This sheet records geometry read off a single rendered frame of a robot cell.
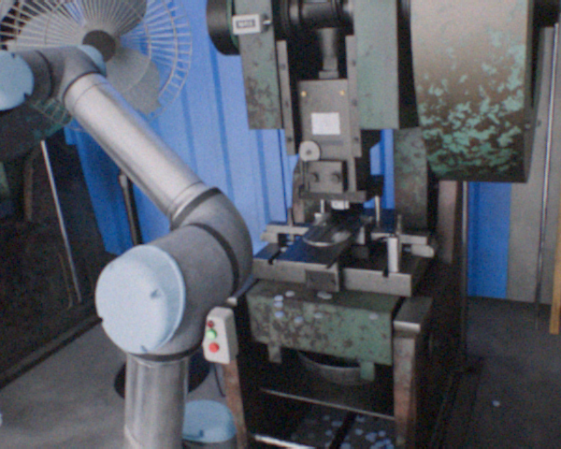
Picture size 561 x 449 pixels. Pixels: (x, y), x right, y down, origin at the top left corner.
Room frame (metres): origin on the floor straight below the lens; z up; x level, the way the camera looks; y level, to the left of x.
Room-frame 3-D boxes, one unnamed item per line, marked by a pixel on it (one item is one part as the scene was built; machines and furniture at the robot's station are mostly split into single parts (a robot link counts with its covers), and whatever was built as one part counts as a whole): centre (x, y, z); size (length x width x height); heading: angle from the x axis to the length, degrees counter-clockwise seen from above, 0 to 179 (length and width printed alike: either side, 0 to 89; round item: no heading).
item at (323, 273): (1.33, -0.09, 0.72); 0.25 x 0.14 x 0.14; 153
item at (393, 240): (1.30, -0.27, 0.75); 0.03 x 0.03 x 0.10; 63
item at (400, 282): (1.49, -0.17, 0.68); 0.45 x 0.30 x 0.06; 63
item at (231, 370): (1.74, 0.00, 0.45); 0.92 x 0.12 x 0.90; 153
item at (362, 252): (1.49, -0.18, 0.72); 0.20 x 0.16 x 0.03; 63
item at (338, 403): (1.50, -0.18, 0.31); 0.43 x 0.42 x 0.01; 63
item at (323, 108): (1.45, -0.16, 1.04); 0.17 x 0.15 x 0.30; 153
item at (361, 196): (1.49, -0.18, 0.86); 0.20 x 0.16 x 0.05; 63
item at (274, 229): (1.57, -0.02, 0.76); 0.17 x 0.06 x 0.10; 63
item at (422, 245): (1.41, -0.32, 0.76); 0.17 x 0.06 x 0.10; 63
